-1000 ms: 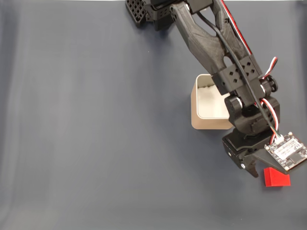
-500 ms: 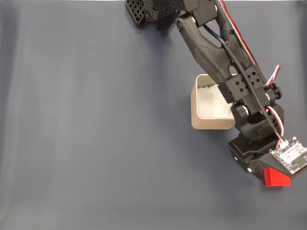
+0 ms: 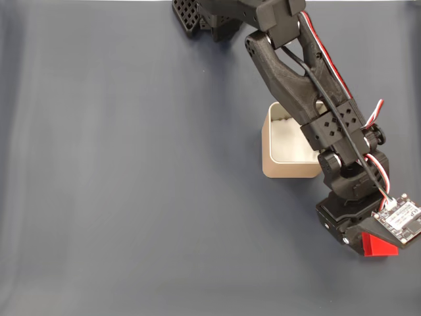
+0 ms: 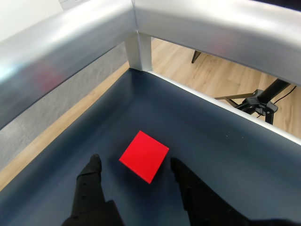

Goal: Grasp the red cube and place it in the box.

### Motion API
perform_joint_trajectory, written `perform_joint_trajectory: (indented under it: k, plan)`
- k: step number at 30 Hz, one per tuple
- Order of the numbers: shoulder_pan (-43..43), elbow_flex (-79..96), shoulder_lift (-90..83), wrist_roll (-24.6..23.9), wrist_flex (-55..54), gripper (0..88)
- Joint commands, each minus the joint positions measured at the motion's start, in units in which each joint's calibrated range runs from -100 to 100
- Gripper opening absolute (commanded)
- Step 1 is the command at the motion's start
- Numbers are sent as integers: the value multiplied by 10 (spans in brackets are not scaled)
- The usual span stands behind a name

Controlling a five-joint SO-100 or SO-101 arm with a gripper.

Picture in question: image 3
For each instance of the red cube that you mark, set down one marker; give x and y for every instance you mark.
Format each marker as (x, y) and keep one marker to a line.
(378, 248)

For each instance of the camera circuit board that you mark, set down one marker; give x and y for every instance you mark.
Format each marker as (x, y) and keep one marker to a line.
(401, 220)

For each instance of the white crumpled cloth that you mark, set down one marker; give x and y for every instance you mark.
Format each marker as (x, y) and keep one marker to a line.
(286, 141)

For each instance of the beige square box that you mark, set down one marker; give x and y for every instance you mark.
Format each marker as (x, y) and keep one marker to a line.
(283, 169)

